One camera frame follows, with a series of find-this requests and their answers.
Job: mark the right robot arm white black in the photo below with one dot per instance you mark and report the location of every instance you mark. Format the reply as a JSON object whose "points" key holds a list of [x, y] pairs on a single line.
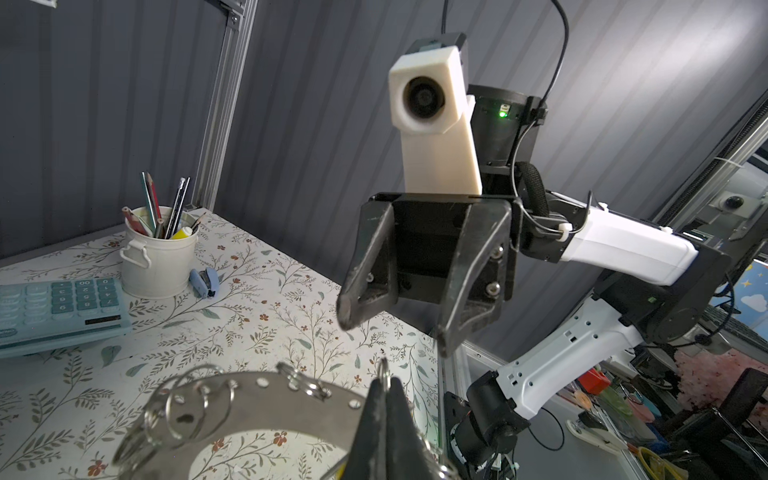
{"points": [[655, 285]]}

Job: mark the grey beaded keyring coil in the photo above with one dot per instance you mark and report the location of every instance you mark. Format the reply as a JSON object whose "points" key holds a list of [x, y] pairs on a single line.
{"points": [[187, 413]]}

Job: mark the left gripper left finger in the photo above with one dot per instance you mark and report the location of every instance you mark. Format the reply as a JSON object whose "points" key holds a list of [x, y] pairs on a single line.
{"points": [[367, 457]]}

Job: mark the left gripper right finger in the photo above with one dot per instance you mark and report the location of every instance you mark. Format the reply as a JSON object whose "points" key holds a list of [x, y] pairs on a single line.
{"points": [[406, 457]]}

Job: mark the white pen cup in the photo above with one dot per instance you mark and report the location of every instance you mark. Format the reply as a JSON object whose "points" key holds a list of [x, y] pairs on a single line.
{"points": [[159, 252]]}

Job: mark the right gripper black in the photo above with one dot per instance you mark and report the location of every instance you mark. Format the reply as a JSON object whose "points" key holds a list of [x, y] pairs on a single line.
{"points": [[413, 245]]}

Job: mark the floral table mat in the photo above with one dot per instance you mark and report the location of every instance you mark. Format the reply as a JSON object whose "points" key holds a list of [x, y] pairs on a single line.
{"points": [[65, 411]]}

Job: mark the teal calculator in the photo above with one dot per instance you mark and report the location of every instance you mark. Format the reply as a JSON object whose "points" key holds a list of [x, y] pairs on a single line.
{"points": [[41, 316]]}

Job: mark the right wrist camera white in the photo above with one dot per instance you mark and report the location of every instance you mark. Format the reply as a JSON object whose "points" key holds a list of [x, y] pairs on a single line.
{"points": [[432, 109]]}

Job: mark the small blue eraser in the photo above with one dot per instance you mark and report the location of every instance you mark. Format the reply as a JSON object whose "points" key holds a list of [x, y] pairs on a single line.
{"points": [[205, 283]]}

